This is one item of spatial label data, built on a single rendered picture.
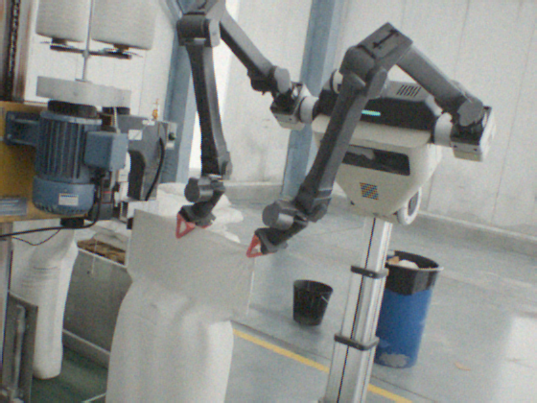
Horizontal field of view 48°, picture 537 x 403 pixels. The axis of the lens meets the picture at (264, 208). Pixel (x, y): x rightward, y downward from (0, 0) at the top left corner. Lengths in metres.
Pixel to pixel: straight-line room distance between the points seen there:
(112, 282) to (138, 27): 1.17
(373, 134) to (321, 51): 8.69
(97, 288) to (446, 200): 7.74
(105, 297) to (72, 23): 1.14
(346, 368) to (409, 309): 1.65
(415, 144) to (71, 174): 0.94
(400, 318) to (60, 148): 2.66
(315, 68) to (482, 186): 3.40
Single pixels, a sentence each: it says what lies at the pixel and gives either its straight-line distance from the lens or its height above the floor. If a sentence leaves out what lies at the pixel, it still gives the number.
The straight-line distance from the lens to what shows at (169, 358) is 1.78.
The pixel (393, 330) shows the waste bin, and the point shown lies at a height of 0.24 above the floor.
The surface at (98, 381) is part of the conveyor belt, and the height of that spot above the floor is 0.38.
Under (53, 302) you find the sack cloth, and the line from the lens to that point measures 2.23.
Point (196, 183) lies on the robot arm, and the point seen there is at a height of 1.20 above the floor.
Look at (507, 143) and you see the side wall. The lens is 9.53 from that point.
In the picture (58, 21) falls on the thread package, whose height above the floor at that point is 1.57.
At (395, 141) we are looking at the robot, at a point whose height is 1.39.
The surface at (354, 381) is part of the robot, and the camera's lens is 2.17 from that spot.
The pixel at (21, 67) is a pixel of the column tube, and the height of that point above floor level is 1.43.
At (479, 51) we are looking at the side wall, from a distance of 9.78.
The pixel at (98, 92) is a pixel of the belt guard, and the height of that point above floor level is 1.40.
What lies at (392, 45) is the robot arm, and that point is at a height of 1.59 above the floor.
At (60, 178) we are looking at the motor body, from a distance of 1.56.
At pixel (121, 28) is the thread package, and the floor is 1.57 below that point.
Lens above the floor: 1.42
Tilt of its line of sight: 9 degrees down
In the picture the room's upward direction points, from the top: 9 degrees clockwise
